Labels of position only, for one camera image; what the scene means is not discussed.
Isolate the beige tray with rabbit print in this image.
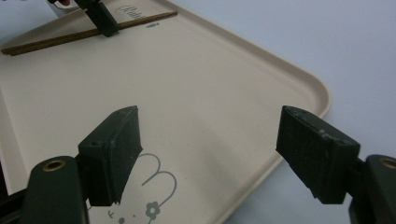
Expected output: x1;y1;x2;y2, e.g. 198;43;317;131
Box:
0;0;331;224

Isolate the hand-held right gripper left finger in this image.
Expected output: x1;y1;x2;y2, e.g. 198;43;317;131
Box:
78;105;144;207

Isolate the brown wooden chopstick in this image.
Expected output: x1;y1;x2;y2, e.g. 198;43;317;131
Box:
2;12;178;57
1;11;178;54

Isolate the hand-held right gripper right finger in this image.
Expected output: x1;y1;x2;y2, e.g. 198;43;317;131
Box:
276;105;361;205

